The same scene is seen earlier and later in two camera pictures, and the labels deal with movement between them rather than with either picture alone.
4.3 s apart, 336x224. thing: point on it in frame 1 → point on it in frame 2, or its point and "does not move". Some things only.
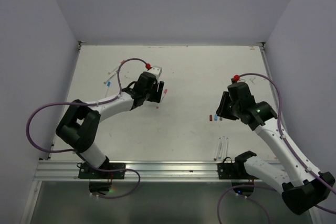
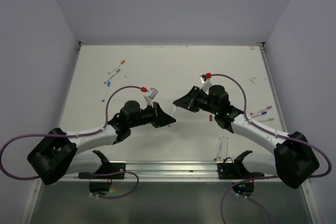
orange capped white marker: [121, 62] does not move
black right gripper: [221, 109] → [189, 100]
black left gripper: [158, 89] → [160, 118]
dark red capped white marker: [217, 153] does not move
